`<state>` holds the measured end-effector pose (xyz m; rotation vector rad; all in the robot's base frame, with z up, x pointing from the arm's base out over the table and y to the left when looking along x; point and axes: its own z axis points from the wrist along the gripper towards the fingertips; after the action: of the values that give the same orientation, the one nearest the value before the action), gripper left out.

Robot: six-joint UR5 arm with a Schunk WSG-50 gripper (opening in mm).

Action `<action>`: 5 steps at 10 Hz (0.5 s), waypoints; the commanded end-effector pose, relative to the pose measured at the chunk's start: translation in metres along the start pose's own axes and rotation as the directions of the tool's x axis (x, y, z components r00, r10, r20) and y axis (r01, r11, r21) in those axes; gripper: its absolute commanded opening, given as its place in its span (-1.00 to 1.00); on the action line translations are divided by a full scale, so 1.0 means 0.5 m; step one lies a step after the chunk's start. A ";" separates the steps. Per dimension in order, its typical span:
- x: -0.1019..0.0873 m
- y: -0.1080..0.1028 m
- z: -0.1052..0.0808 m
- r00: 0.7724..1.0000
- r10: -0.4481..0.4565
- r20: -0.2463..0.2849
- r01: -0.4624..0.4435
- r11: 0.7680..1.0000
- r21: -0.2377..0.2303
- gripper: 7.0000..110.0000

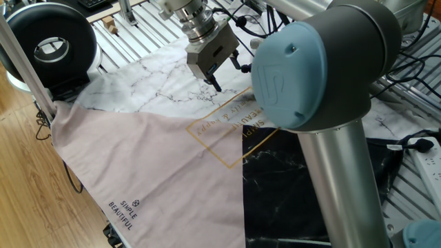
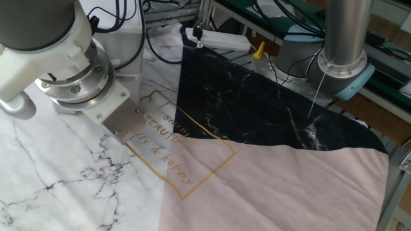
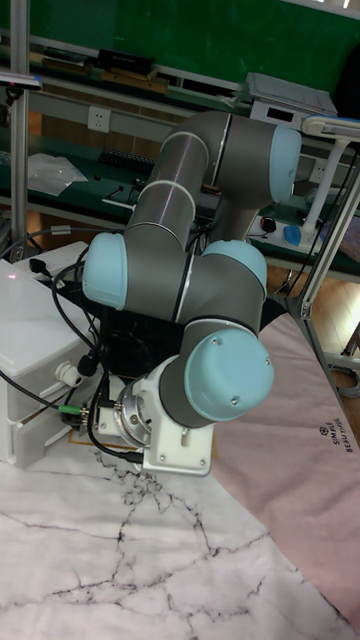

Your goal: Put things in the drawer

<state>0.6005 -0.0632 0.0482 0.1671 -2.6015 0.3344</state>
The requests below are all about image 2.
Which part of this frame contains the silver Schunk gripper body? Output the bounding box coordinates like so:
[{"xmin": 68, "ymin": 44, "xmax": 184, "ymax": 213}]
[{"xmin": 102, "ymin": 98, "xmax": 147, "ymax": 146}]

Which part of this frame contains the black power plug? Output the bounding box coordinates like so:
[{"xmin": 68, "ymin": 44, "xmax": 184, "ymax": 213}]
[{"xmin": 191, "ymin": 26, "xmax": 205, "ymax": 49}]

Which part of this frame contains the aluminium slotted plate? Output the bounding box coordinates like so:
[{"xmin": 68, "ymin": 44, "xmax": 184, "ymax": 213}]
[{"xmin": 143, "ymin": 0, "xmax": 202, "ymax": 29}]

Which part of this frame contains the white power strip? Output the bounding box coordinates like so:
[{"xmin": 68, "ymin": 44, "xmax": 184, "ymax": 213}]
[{"xmin": 185, "ymin": 27, "xmax": 252, "ymax": 53}]

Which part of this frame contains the marble pink black tablecloth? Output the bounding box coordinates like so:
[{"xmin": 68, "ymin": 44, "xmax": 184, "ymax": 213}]
[{"xmin": 0, "ymin": 22, "xmax": 390, "ymax": 231}]

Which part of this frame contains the green top workbench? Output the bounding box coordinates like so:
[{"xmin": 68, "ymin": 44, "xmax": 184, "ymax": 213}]
[{"xmin": 210, "ymin": 0, "xmax": 411, "ymax": 124}]

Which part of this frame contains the clear plastic bag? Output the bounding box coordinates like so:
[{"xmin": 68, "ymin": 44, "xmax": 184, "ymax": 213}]
[{"xmin": 249, "ymin": 0, "xmax": 296, "ymax": 19}]

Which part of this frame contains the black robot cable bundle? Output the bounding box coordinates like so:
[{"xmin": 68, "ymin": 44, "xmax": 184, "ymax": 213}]
[{"xmin": 86, "ymin": 0, "xmax": 325, "ymax": 87}]

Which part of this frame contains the yellow plastic handle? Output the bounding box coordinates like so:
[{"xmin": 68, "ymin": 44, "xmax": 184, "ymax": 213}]
[{"xmin": 252, "ymin": 40, "xmax": 266, "ymax": 60}]

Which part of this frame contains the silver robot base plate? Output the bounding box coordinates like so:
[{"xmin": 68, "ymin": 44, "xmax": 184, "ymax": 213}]
[{"xmin": 252, "ymin": 53, "xmax": 333, "ymax": 107}]

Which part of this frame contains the white cable tie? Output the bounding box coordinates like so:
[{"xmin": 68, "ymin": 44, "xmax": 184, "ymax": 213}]
[{"xmin": 306, "ymin": 64, "xmax": 331, "ymax": 120}]

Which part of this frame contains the aluminium table frame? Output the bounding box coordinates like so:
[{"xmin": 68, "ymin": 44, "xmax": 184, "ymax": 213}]
[{"xmin": 375, "ymin": 137, "xmax": 411, "ymax": 231}]

